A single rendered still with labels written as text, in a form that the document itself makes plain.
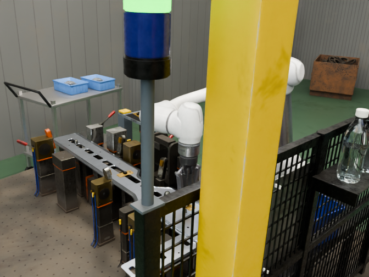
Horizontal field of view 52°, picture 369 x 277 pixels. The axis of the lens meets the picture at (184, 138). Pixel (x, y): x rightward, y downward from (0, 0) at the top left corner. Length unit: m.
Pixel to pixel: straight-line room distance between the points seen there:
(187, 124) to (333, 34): 8.06
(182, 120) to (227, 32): 0.88
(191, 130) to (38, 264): 0.98
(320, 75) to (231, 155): 7.32
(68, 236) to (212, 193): 1.47
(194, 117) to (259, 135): 0.83
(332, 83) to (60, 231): 6.58
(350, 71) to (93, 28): 4.86
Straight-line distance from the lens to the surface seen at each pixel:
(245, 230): 0.70
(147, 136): 0.60
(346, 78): 7.90
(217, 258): 0.75
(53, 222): 2.22
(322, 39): 9.43
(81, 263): 1.91
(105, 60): 5.37
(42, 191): 2.46
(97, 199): 1.84
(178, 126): 1.46
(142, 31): 0.54
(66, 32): 4.96
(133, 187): 1.86
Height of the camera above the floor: 1.90
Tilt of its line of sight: 22 degrees down
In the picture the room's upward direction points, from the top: 2 degrees clockwise
